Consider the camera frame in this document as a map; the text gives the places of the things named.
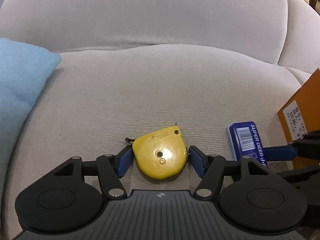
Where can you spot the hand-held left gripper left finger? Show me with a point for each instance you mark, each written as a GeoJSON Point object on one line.
{"type": "Point", "coordinates": [125, 161]}

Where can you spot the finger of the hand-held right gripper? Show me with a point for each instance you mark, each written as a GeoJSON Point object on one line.
{"type": "Point", "coordinates": [280, 153]}
{"type": "Point", "coordinates": [302, 175]}

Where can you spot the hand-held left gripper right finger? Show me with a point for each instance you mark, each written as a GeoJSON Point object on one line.
{"type": "Point", "coordinates": [197, 161]}

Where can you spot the yellow tape measure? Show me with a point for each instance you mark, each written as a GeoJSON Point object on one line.
{"type": "Point", "coordinates": [160, 155]}

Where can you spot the blue metal tin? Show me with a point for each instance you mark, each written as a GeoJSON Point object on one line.
{"type": "Point", "coordinates": [246, 137]}

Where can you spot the orange cardboard box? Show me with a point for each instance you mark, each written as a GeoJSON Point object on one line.
{"type": "Point", "coordinates": [305, 105]}

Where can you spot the beige sofa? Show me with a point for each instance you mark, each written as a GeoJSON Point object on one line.
{"type": "Point", "coordinates": [150, 55]}

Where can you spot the light blue pillow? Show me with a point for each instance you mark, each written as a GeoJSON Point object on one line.
{"type": "Point", "coordinates": [17, 80]}

